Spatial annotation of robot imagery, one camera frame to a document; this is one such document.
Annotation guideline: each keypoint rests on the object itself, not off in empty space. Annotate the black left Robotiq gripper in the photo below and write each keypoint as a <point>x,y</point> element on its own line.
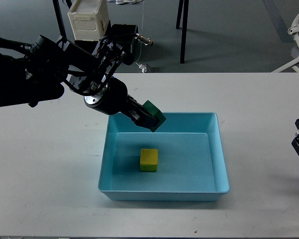
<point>114,98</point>

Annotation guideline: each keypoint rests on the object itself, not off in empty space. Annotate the green wooden block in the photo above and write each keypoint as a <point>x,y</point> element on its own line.
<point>156,113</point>

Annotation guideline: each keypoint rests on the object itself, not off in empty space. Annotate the yellow wooden block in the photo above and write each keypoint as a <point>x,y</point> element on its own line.
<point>149,159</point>

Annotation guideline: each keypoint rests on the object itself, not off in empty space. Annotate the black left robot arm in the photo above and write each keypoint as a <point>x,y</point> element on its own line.
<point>31,73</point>

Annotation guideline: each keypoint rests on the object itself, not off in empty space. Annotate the white power adapter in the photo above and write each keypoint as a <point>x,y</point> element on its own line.
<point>145,68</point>

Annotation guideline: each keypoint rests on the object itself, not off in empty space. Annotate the light blue plastic tray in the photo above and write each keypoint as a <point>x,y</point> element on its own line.
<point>191,164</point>

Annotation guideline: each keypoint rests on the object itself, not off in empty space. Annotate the dark open plastic bin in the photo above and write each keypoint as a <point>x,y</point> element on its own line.
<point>124,34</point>

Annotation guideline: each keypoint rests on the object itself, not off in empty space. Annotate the cream plastic crate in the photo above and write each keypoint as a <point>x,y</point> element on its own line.
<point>89,19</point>

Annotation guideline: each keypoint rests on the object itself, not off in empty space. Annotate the black table leg right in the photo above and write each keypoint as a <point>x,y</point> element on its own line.
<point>181,23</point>

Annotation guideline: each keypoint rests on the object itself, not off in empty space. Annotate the black table leg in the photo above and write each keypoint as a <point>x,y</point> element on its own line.
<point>181,23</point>
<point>59,17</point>

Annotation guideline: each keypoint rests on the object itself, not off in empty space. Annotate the black table leg left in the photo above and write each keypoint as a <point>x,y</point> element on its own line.
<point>59,17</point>

